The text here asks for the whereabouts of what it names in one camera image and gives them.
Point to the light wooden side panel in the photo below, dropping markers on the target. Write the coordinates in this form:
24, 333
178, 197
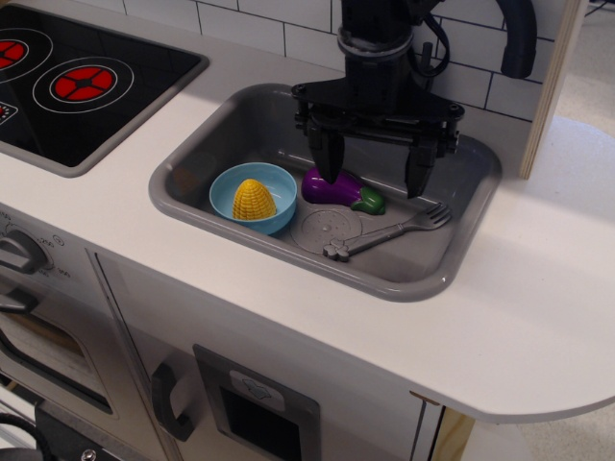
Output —
564, 46

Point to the grey oven door handle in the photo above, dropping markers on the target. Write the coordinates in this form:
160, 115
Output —
18, 301

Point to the purple toy eggplant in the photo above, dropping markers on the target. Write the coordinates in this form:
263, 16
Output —
347, 191

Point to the grey toy fork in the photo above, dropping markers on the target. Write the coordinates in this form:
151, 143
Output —
429, 219

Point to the grey oven knob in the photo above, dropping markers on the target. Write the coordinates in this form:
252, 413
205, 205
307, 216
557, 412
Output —
21, 253

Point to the grey dispenser panel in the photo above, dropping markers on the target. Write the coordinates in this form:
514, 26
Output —
259, 412

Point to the black faucet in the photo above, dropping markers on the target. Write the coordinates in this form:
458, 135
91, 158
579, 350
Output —
521, 37

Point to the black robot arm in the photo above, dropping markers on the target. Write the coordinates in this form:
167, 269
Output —
374, 27

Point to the yellow toy corn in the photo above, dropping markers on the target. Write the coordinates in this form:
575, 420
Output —
253, 201

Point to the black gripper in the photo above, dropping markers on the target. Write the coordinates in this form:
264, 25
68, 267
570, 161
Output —
378, 99

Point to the black toy stovetop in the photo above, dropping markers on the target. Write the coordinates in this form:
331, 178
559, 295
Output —
72, 92

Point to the dark grey cabinet handle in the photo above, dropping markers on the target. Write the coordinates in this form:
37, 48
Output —
163, 382

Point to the light blue bowl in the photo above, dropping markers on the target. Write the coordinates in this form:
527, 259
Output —
279, 182

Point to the grey sink basin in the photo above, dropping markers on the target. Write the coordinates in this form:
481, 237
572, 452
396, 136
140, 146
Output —
257, 125

